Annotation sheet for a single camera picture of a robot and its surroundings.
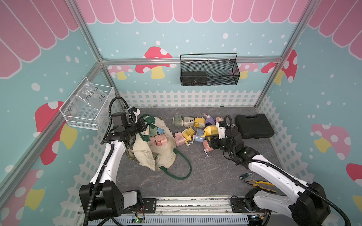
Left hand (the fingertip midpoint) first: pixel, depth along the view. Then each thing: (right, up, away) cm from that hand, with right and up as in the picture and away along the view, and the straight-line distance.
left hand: (149, 123), depth 80 cm
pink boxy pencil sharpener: (+17, -11, +14) cm, 25 cm away
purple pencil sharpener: (+39, +1, +22) cm, 45 cm away
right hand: (+34, -7, 0) cm, 35 cm away
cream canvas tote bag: (-5, -15, -1) cm, 16 cm away
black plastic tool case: (+70, -3, +20) cm, 73 cm away
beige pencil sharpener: (+23, +1, +25) cm, 34 cm away
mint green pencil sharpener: (0, -6, +12) cm, 13 cm away
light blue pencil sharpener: (+4, -5, +15) cm, 17 cm away
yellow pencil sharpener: (+31, 0, +25) cm, 40 cm away
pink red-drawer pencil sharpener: (-1, -12, +13) cm, 18 cm away
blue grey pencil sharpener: (+29, -10, +16) cm, 35 cm away
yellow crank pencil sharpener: (+22, -8, +19) cm, 30 cm away
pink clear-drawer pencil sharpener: (+4, -11, +14) cm, 18 cm away
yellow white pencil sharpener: (+34, -4, -5) cm, 35 cm away
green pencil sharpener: (+15, +1, +25) cm, 29 cm away
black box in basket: (+26, +28, +8) cm, 39 cm away
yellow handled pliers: (+61, -34, -1) cm, 70 cm away
